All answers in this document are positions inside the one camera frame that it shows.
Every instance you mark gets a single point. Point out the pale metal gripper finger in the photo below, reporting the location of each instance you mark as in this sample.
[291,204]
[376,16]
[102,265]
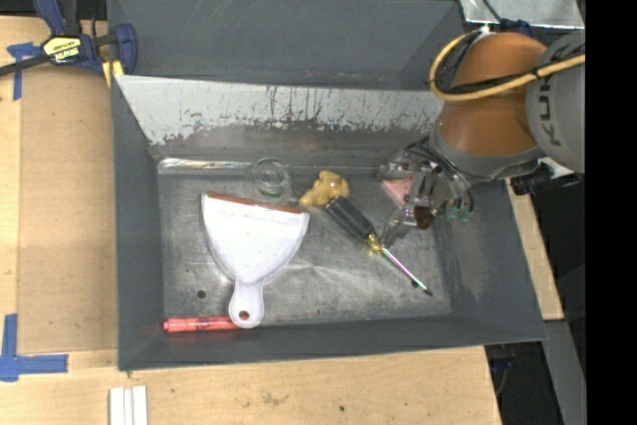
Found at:
[389,229]
[405,223]

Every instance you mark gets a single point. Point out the pink flat block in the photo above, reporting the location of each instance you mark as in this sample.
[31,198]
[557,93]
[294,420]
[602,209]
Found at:
[398,188]

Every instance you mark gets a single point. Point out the tan toy animal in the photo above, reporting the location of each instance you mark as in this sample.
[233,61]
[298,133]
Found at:
[326,191]

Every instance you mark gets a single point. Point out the clear glass cup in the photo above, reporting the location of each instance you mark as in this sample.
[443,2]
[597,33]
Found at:
[271,179]

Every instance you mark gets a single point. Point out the white dustpan with red-brown edge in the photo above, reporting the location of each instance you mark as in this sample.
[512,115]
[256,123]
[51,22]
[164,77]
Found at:
[254,239]

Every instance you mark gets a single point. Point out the orange-red marker pen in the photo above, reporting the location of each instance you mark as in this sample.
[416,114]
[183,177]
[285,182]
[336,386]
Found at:
[199,324]

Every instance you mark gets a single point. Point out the grey metal bin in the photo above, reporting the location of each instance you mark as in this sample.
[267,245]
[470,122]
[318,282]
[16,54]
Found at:
[278,40]

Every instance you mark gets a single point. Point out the pale wood board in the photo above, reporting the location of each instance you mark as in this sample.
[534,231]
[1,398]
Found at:
[64,214]

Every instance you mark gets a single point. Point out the black cylinder on white bracket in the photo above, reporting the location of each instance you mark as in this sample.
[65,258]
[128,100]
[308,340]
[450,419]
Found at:
[535,181]

